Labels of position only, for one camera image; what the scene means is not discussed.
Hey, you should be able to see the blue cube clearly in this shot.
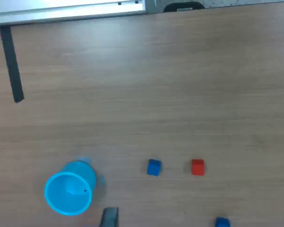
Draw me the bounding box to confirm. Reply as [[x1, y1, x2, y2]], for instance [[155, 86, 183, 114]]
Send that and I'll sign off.
[[214, 216, 231, 227], [146, 158, 162, 177]]

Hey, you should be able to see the black rounded plastic object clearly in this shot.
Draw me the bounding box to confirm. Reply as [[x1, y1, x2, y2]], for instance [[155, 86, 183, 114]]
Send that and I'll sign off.
[[162, 1, 206, 13]]

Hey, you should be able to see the black tape strip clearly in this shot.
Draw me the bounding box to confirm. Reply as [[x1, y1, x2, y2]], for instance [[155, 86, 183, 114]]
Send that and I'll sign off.
[[0, 26, 25, 104]]

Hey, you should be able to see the red cube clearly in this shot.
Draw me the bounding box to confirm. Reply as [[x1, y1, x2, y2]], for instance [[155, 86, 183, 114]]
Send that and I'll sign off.
[[191, 158, 205, 176]]

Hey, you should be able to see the aluminium robot base platform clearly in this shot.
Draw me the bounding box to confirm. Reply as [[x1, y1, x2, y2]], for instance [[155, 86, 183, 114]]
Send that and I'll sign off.
[[0, 0, 164, 28]]

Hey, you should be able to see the blue plastic cup bin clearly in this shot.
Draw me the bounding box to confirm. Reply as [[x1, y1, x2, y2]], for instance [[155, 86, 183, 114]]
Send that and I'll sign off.
[[44, 160, 97, 216]]

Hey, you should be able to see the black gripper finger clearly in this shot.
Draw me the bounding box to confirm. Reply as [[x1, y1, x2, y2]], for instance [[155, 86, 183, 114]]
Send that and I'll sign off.
[[99, 207, 120, 227]]

